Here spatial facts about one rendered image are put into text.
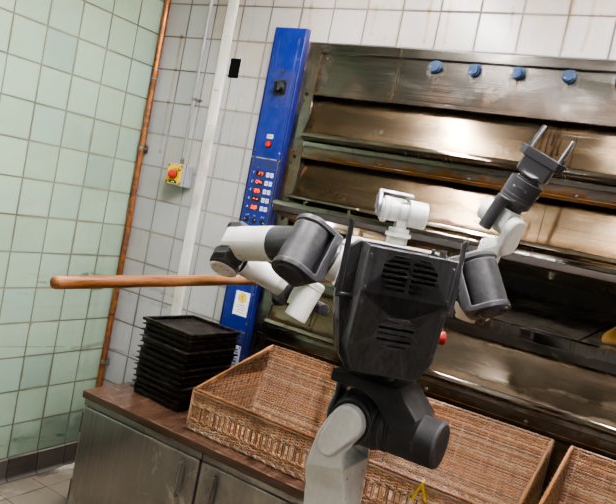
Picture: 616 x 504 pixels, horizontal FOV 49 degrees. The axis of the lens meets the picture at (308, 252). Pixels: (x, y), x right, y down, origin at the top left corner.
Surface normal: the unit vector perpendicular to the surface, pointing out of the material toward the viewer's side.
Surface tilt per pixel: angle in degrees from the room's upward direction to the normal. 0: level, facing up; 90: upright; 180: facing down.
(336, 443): 90
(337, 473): 114
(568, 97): 90
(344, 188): 70
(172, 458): 90
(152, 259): 90
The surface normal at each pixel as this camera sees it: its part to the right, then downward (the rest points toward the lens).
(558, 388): -0.41, -0.36
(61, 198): 0.84, 0.21
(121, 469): -0.51, -0.04
